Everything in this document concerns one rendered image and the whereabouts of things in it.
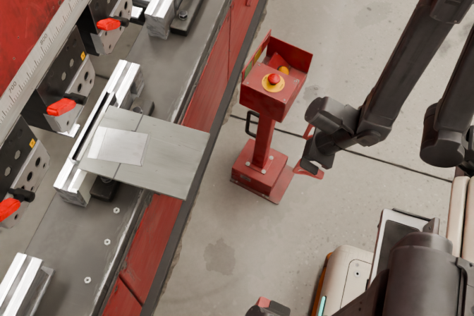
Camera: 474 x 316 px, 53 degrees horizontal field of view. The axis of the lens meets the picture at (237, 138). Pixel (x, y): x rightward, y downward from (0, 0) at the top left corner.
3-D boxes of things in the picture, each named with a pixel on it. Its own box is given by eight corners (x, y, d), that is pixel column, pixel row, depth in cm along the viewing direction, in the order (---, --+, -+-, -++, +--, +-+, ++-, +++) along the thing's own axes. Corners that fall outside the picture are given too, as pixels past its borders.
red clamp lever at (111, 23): (108, 23, 89) (130, 18, 98) (89, 17, 89) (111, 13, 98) (108, 32, 89) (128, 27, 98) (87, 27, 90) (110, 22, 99)
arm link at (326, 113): (383, 142, 90) (390, 106, 94) (337, 111, 87) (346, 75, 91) (342, 158, 100) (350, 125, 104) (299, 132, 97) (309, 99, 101)
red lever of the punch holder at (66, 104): (60, 109, 79) (87, 95, 88) (37, 103, 80) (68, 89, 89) (58, 119, 80) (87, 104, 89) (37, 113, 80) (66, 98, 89)
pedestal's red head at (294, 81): (281, 123, 157) (288, 93, 141) (238, 104, 160) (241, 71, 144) (305, 80, 165) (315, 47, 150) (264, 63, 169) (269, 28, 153)
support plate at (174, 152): (185, 201, 107) (185, 199, 106) (77, 169, 110) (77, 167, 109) (210, 135, 116) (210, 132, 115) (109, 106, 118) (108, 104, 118)
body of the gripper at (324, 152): (303, 157, 104) (324, 148, 98) (314, 120, 109) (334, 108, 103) (326, 171, 106) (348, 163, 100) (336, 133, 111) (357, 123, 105)
